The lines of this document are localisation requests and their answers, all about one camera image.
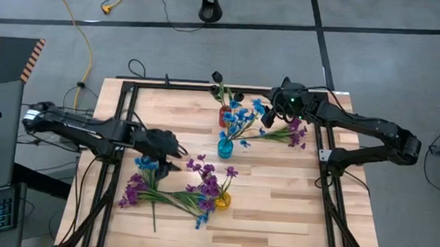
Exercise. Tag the black flower bunch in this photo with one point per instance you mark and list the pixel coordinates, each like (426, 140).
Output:
(217, 77)

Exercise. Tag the yellow glass vase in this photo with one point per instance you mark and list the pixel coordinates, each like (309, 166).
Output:
(224, 204)

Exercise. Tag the black frame clamp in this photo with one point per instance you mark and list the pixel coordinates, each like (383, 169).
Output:
(286, 81)
(167, 80)

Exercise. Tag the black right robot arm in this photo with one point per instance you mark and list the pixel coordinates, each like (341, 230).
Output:
(358, 122)

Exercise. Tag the black flat bar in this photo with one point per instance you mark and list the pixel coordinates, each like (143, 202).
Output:
(150, 78)

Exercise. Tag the blue glass vase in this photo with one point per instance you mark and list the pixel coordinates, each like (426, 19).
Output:
(225, 150)

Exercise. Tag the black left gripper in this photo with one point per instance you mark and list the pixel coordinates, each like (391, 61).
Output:
(161, 144)

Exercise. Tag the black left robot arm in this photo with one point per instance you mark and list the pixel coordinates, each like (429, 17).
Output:
(70, 126)

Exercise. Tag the red glass vase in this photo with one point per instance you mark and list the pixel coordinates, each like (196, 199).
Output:
(223, 118)

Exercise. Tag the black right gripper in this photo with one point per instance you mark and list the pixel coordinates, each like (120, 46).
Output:
(294, 103)

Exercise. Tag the black stand base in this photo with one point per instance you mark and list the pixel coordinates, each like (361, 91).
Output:
(210, 12)

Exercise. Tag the black orange-striped floor mat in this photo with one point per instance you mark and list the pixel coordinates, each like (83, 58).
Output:
(5, 60)

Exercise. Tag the blue flower bunch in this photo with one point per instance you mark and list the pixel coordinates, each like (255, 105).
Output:
(146, 162)
(203, 217)
(239, 121)

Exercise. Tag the black aluminium table frame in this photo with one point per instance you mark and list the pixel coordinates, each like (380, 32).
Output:
(187, 87)

